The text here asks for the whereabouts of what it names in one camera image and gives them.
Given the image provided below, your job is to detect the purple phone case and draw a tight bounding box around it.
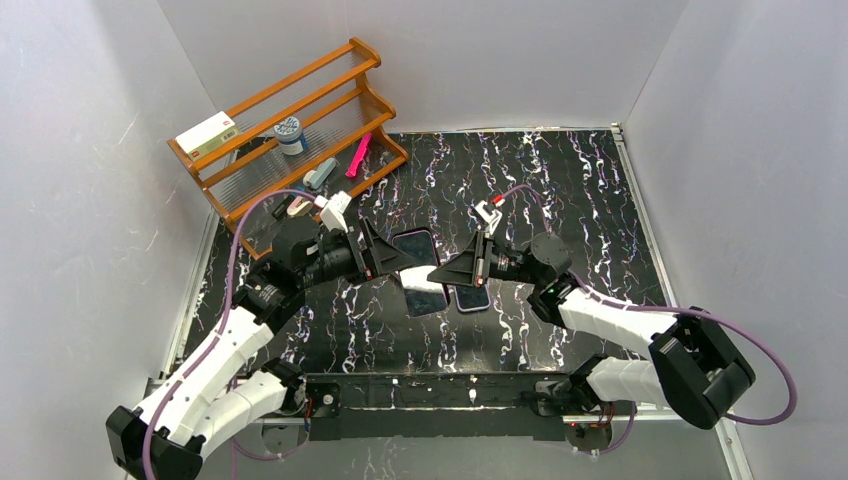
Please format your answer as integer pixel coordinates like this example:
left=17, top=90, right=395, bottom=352
left=453, top=283, right=493, bottom=315

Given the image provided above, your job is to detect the black smartphone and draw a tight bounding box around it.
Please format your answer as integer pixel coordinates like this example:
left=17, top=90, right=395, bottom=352
left=455, top=284, right=490, bottom=312

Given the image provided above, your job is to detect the black phone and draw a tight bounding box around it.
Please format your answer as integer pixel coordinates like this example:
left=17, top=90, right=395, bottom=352
left=390, top=228, right=448, bottom=317

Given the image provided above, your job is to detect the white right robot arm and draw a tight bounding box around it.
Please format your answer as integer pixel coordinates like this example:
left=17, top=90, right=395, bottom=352
left=428, top=232, right=756, bottom=430

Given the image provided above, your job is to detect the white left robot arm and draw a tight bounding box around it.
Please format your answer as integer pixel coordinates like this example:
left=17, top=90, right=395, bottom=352
left=105, top=218, right=414, bottom=479

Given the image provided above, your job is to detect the pink marker pen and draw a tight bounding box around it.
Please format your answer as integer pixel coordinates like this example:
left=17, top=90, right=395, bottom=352
left=345, top=132, right=372, bottom=179

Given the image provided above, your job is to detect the orange wooden shelf rack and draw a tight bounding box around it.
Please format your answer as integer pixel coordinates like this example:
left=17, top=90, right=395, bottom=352
left=168, top=38, right=408, bottom=258

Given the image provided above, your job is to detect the blue white round jar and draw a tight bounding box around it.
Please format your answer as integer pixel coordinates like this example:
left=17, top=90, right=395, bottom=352
left=273, top=116, right=308, bottom=156

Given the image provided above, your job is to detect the black front base bar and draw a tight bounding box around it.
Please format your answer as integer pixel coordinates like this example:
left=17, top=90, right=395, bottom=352
left=241, top=372, right=614, bottom=444

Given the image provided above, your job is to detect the white cardboard box on shelf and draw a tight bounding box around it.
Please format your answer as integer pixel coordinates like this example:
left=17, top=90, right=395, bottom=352
left=175, top=111, right=240, bottom=161

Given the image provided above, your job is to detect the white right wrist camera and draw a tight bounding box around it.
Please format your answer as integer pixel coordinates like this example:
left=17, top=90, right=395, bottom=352
left=474, top=201, right=503, bottom=238

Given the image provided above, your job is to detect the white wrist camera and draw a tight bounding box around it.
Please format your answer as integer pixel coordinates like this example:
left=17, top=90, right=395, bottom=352
left=474, top=201, right=503, bottom=238
left=314, top=191, right=352, bottom=232

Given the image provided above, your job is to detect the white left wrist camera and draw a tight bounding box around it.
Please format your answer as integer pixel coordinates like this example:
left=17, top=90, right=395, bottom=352
left=314, top=191, right=352, bottom=232

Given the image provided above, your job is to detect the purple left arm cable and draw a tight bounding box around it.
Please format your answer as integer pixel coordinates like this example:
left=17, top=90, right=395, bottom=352
left=142, top=189, right=326, bottom=480

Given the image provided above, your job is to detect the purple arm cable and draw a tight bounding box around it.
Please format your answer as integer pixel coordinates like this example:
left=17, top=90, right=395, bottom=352
left=142, top=189, right=326, bottom=480
left=493, top=184, right=799, bottom=455

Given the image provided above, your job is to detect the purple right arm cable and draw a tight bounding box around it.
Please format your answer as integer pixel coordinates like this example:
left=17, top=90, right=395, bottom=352
left=493, top=184, right=799, bottom=455

